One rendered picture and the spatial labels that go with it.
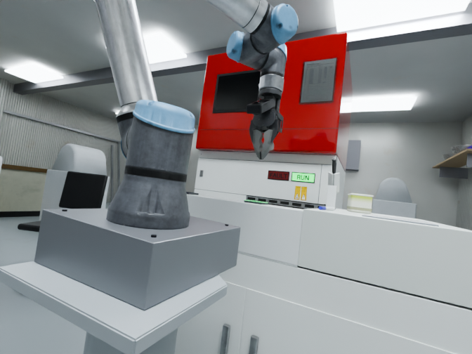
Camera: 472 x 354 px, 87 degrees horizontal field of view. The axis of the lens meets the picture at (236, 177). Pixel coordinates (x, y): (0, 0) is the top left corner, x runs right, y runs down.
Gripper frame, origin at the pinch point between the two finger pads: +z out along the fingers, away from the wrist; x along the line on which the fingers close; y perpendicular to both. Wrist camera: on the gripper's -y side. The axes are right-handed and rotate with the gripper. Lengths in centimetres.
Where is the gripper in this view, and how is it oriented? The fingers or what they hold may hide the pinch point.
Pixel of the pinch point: (260, 154)
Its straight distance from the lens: 75.3
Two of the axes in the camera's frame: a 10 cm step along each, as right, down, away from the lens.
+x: -8.8, -0.8, 4.6
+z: -1.2, 9.9, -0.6
